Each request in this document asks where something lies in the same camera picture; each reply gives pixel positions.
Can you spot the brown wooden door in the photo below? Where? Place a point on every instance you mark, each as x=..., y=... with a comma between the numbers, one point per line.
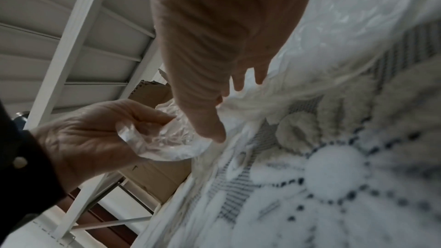
x=103, y=219

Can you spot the white metal shelving rack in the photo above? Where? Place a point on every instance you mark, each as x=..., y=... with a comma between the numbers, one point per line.
x=69, y=51

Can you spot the person's right hand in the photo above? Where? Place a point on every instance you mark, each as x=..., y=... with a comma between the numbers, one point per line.
x=220, y=23

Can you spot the black left wristband with markers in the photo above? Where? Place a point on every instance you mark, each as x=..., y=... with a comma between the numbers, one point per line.
x=24, y=181

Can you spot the large-bubble clear bubble wrap sheet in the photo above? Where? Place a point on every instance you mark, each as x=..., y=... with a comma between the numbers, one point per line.
x=165, y=143

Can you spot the person's left hand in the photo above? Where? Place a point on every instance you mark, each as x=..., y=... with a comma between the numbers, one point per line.
x=82, y=143

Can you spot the white floral lace tablecloth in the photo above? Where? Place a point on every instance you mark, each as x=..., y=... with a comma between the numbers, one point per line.
x=344, y=187

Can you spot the brown cardboard box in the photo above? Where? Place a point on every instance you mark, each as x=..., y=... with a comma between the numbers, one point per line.
x=158, y=178

